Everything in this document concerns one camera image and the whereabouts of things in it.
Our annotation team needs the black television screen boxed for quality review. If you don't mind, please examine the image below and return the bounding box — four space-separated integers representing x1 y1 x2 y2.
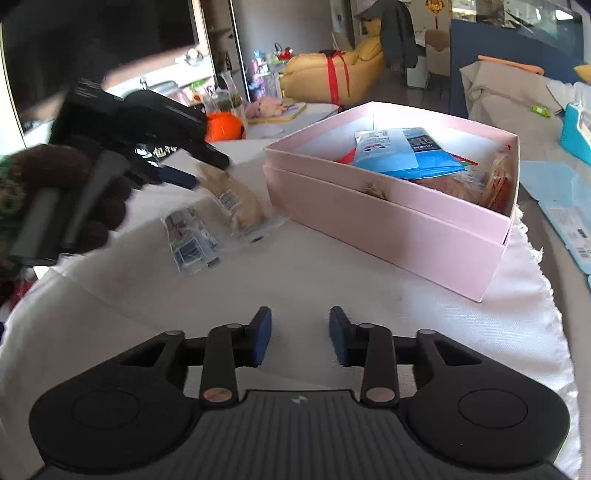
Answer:
1 0 198 130

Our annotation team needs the small cake red end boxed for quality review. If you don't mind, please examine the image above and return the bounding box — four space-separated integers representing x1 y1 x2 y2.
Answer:
478 153 514 213

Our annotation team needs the yellow beanbag chair red ribbon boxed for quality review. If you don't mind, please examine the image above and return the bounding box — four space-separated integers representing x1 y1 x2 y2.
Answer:
280 37 385 107

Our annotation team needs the blue white snack bag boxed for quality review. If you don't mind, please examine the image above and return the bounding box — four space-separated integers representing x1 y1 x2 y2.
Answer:
355 128 444 154

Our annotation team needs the clear snack packet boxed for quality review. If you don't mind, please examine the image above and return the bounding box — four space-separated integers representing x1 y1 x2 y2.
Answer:
162 208 221 273

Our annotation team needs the light blue cartoon mat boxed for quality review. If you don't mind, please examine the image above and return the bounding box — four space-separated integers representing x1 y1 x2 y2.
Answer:
520 161 591 283

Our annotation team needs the dark jacket on stand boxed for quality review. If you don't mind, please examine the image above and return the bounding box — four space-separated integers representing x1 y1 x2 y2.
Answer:
355 0 418 69

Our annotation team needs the round bread packet with barcode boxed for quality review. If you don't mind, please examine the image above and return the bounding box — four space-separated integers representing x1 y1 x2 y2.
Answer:
197 163 287 242

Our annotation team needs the beige covered sofa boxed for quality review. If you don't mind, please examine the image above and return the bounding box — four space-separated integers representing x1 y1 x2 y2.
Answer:
460 61 590 169

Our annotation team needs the pink plush toy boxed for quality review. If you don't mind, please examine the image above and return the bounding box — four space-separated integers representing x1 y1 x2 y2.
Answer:
245 96 287 119

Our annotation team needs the pink cardboard box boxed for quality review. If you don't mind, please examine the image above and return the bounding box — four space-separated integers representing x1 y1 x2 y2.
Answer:
263 102 520 302

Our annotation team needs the orange pumpkin bucket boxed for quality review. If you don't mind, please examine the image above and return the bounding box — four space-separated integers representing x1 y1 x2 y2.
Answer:
205 112 245 143

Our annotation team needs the white tablecloth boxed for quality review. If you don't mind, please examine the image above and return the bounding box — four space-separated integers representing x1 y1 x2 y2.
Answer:
0 138 581 476

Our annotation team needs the teal toy box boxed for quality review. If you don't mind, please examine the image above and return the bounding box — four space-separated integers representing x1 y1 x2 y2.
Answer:
559 103 591 165

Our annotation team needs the left hand dark glove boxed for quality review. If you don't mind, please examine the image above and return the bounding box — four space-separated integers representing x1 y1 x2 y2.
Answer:
1 144 132 281

